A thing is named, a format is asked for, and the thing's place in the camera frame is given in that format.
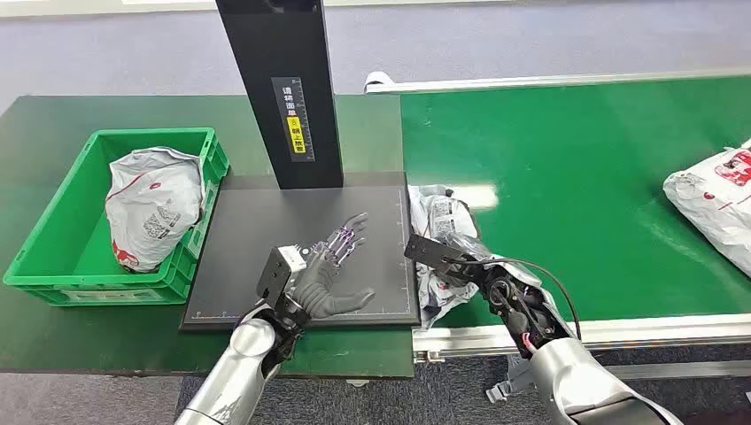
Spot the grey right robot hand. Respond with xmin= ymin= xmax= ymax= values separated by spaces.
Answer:
xmin=450 ymin=201 xmax=492 ymax=260

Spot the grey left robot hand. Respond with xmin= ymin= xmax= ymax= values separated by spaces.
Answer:
xmin=291 ymin=212 xmax=376 ymax=321

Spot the grey poly mailer package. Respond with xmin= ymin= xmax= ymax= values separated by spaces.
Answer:
xmin=105 ymin=145 xmax=207 ymax=274
xmin=407 ymin=183 xmax=548 ymax=331

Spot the large black-lettered poly mailer package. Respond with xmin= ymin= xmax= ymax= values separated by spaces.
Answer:
xmin=662 ymin=139 xmax=751 ymax=278

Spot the green plastic basket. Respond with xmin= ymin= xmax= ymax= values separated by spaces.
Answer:
xmin=3 ymin=127 xmax=230 ymax=308

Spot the black scale platform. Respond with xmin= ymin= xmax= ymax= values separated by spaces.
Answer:
xmin=178 ymin=171 xmax=422 ymax=334

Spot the green conveyor belt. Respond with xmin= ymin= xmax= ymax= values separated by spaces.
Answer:
xmin=400 ymin=74 xmax=751 ymax=329

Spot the black yellow column label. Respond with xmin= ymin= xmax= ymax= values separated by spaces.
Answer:
xmin=270 ymin=76 xmax=316 ymax=164

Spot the black scale column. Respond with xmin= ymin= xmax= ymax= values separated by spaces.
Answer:
xmin=214 ymin=0 xmax=345 ymax=190

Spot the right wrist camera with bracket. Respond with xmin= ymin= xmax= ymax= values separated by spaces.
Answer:
xmin=404 ymin=234 xmax=474 ymax=284

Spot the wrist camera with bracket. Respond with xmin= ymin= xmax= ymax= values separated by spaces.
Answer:
xmin=255 ymin=244 xmax=310 ymax=307
xmin=404 ymin=234 xmax=474 ymax=284

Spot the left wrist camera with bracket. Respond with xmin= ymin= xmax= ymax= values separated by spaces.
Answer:
xmin=255 ymin=244 xmax=310 ymax=307

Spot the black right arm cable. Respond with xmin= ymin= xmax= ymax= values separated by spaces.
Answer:
xmin=457 ymin=258 xmax=583 ymax=343

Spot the grey strap buckle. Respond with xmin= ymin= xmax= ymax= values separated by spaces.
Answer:
xmin=485 ymin=353 xmax=534 ymax=406

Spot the thin aluminium conveyor rail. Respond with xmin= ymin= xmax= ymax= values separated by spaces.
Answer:
xmin=363 ymin=66 xmax=751 ymax=97

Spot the wide aluminium conveyor rail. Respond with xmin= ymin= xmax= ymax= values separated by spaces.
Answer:
xmin=412 ymin=313 xmax=751 ymax=365

